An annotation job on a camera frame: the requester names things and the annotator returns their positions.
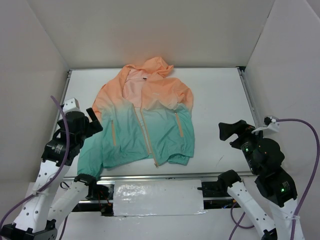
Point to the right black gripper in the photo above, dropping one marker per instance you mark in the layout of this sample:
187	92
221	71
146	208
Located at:
238	136

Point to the right aluminium table rail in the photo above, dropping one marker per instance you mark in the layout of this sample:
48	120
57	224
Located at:
252	96

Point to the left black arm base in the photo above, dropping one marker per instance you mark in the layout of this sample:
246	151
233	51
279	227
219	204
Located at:
101	200

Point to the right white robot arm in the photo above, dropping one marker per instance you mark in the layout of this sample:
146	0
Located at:
264	158

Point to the front aluminium table rail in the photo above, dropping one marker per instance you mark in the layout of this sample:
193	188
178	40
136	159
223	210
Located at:
160	177

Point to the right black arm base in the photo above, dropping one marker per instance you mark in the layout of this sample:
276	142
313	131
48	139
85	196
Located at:
214	197

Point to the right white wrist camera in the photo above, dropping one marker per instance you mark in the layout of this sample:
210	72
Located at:
270	126

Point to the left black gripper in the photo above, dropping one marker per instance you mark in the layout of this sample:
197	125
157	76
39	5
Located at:
90	126

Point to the orange and teal hooded jacket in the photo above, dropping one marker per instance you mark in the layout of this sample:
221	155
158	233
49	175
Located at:
145	114

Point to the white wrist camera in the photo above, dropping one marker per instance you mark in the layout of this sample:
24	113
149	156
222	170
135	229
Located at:
70	105
270	126

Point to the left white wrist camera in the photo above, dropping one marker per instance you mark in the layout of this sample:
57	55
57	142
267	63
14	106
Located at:
70	105

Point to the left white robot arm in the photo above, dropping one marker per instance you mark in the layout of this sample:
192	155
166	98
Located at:
40	215

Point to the white foil-taped cover panel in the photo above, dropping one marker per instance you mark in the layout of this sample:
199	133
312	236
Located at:
158	198

